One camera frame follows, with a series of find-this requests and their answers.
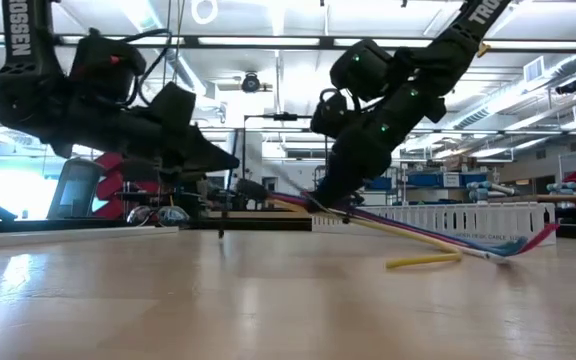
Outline white frame office chair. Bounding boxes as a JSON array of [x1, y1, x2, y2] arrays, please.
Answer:
[[46, 158, 107, 220]]

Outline white slotted cable duct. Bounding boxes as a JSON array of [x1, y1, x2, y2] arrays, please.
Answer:
[[311, 201, 558, 247]]

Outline small black round camera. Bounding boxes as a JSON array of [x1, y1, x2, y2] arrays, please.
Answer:
[[240, 71, 274, 95]]

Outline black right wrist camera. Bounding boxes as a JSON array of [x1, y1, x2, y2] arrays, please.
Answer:
[[310, 88, 364, 140]]

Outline yellow cable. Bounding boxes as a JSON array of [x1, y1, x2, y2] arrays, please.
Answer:
[[267, 197, 464, 270]]

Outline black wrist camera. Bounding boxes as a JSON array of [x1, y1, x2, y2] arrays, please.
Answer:
[[147, 81, 198, 131], [310, 88, 364, 140]]

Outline black cable end sleeve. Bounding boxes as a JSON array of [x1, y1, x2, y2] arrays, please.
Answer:
[[235, 178, 272, 202]]

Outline white ceiling ring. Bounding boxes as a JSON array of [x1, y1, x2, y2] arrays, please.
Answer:
[[191, 0, 219, 25]]

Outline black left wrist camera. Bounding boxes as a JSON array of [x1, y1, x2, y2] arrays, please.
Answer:
[[147, 81, 198, 131]]

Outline black monitor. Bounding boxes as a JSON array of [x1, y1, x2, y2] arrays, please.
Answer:
[[122, 158, 162, 184]]

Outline blue storage bin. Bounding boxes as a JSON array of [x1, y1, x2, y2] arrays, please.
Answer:
[[366, 175, 394, 192], [406, 172, 443, 189], [460, 172, 488, 187]]

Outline black tubular stand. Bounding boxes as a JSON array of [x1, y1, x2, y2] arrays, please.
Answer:
[[241, 112, 330, 166]]

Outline wooden workbench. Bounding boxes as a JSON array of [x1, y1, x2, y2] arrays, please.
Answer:
[[487, 193, 576, 206]]

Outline clear safety glasses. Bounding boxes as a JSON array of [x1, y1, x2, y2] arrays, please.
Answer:
[[126, 204, 192, 229]]

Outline red metal stand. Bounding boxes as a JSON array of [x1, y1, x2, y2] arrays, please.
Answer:
[[92, 152, 125, 220]]

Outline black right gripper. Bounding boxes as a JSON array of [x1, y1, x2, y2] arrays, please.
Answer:
[[309, 91, 425, 210]]

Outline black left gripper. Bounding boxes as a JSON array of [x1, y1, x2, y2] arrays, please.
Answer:
[[62, 107, 242, 184]]

